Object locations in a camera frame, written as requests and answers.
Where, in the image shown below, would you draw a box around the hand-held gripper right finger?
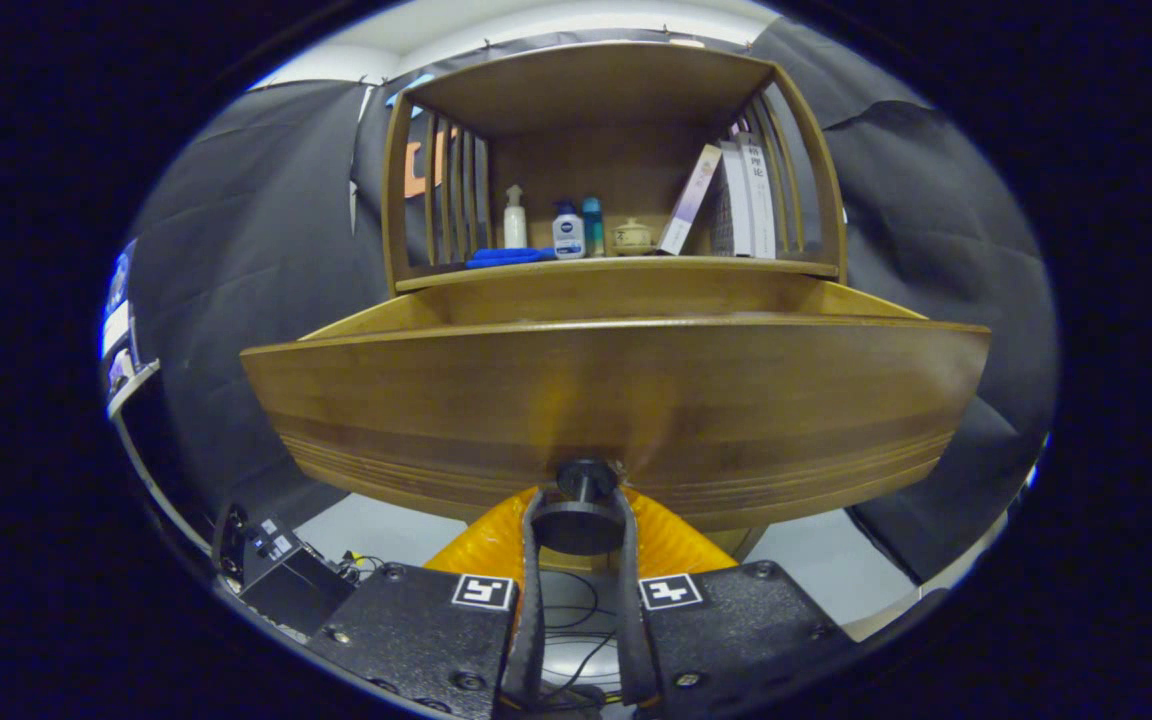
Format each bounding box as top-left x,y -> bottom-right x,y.
614,486 -> 855,713

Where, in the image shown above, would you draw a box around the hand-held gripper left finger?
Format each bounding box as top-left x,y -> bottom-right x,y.
306,486 -> 549,720

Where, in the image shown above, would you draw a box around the wooden countertop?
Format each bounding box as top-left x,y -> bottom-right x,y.
394,255 -> 842,294

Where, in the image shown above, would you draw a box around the wooden cabinet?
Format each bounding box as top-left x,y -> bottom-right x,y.
381,40 -> 849,576

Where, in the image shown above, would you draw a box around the black electronics box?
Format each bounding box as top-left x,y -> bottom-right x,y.
216,500 -> 357,636

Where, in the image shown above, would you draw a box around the blue cloth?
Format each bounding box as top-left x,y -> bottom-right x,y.
464,246 -> 557,270

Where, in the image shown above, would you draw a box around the white lotion bottle blue cap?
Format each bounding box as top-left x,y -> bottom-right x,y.
552,200 -> 587,260

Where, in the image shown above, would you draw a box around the lidded ceramic tea cup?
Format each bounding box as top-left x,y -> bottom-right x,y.
611,218 -> 655,257

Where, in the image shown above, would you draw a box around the white pump bottle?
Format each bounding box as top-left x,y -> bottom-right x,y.
503,184 -> 529,249

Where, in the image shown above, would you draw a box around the patterned dark book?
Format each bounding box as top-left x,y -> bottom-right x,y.
711,165 -> 737,256

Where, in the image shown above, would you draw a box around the purple book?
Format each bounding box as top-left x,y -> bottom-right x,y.
656,143 -> 724,256

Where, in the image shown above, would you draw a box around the white book black characters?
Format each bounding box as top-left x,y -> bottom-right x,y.
736,133 -> 777,259

